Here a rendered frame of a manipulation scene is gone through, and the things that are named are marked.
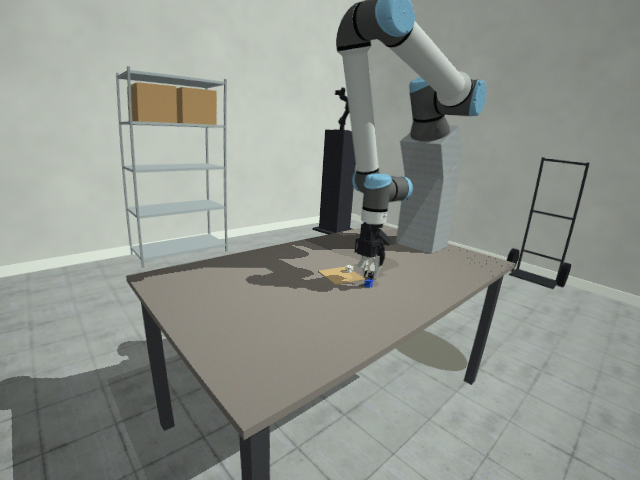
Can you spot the tan mat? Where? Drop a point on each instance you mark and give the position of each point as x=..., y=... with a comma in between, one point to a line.
x=339, y=276

